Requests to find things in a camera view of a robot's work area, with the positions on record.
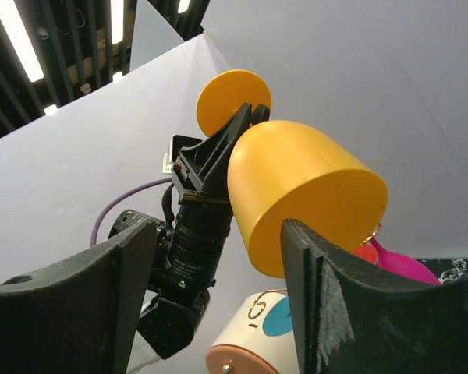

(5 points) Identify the red plastic wine glass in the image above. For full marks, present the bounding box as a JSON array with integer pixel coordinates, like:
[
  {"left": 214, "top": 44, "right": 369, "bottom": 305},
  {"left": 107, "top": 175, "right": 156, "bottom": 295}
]
[{"left": 353, "top": 244, "right": 378, "bottom": 265}]

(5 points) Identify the white orange cylindrical container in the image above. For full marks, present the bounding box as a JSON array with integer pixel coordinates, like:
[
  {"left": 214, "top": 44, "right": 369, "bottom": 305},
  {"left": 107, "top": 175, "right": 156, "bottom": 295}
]
[{"left": 205, "top": 289, "right": 299, "bottom": 374}]

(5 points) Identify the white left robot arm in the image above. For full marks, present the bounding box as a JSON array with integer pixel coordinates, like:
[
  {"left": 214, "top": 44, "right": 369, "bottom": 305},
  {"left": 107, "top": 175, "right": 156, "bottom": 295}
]
[{"left": 108, "top": 103, "right": 270, "bottom": 372}]

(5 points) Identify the magenta plastic wine glass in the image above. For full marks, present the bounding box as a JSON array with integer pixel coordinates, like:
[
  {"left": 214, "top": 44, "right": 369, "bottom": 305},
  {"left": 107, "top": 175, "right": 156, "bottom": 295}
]
[{"left": 370, "top": 238, "right": 440, "bottom": 285}]

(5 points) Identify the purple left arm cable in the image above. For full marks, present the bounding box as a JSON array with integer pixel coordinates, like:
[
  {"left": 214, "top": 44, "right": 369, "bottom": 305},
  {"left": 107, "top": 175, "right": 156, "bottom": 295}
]
[{"left": 90, "top": 177, "right": 172, "bottom": 247}]

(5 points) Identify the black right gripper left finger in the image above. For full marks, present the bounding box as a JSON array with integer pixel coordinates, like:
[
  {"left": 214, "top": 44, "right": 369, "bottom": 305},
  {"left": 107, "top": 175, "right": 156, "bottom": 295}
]
[{"left": 0, "top": 221, "right": 157, "bottom": 373}]

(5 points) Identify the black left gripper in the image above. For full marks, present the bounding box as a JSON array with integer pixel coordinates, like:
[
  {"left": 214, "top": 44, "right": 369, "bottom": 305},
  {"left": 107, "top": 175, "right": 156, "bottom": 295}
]
[{"left": 168, "top": 103, "right": 270, "bottom": 288}]

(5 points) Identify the orange plastic wine glass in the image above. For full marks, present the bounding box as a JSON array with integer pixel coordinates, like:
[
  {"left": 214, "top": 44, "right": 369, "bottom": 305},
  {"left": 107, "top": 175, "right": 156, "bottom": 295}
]
[{"left": 196, "top": 69, "right": 389, "bottom": 279}]

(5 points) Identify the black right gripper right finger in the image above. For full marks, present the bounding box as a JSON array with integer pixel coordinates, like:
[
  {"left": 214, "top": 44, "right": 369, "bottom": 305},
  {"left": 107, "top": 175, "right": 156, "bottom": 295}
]
[{"left": 281, "top": 219, "right": 468, "bottom": 373}]

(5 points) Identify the blue plastic wine glass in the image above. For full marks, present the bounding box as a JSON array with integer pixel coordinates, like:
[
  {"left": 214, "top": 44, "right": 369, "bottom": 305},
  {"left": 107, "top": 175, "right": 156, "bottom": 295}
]
[{"left": 262, "top": 297, "right": 293, "bottom": 337}]

